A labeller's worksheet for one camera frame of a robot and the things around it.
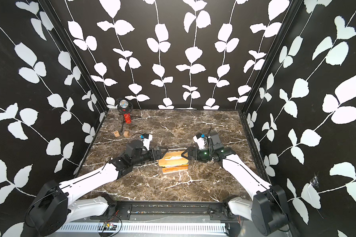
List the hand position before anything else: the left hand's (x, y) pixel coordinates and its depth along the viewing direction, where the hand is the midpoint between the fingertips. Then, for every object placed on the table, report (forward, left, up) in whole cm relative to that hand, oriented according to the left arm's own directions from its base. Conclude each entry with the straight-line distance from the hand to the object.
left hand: (164, 149), depth 80 cm
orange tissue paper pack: (-7, -6, -11) cm, 14 cm away
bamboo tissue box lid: (-3, -4, -6) cm, 8 cm away
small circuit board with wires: (-33, +27, -16) cm, 45 cm away
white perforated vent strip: (-35, -21, -16) cm, 44 cm away
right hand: (-3, -12, -1) cm, 12 cm away
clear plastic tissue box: (-5, -5, -6) cm, 9 cm away
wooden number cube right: (+22, +29, -15) cm, 39 cm away
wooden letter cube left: (+22, +36, -15) cm, 45 cm away
